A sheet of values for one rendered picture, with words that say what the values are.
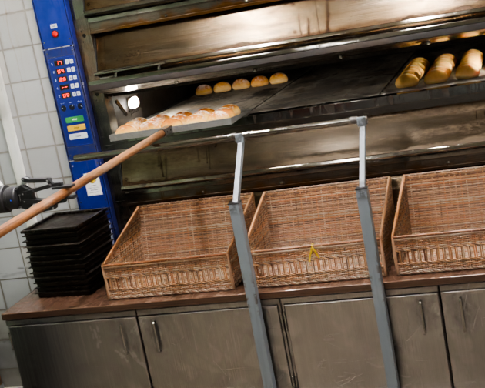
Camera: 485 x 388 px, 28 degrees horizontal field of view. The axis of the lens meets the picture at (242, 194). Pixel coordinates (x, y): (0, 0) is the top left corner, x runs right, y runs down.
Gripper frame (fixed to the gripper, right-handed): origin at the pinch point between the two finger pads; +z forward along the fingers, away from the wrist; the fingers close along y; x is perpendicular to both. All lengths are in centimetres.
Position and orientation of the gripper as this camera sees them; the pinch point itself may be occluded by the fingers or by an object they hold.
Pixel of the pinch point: (65, 192)
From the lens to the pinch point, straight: 315.1
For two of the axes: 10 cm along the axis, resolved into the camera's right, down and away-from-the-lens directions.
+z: 9.5, -1.0, -2.9
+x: -2.5, 2.6, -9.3
